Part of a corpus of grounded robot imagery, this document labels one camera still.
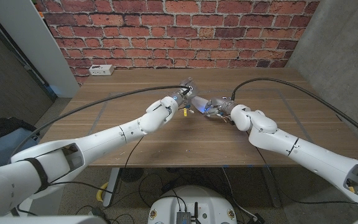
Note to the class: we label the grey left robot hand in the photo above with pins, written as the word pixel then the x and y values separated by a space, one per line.
pixel 186 91

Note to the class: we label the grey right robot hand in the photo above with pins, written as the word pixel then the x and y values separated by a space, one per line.
pixel 221 107

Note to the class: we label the white tissue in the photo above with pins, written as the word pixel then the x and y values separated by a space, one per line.
pixel 200 102

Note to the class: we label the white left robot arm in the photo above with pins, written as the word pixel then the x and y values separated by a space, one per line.
pixel 104 140

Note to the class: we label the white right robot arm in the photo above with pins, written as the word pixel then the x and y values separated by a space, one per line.
pixel 306 152

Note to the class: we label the red brick print backdrop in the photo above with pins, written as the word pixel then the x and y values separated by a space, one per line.
pixel 182 31

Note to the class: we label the white power strip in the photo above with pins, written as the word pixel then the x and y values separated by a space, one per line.
pixel 101 70

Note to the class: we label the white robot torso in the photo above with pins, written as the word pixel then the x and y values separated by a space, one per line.
pixel 197 199

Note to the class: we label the grey electronics box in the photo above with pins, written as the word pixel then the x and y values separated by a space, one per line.
pixel 183 217

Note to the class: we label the white table leg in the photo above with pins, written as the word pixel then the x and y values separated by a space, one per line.
pixel 110 186

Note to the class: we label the black bag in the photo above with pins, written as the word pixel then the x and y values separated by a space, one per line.
pixel 2 127

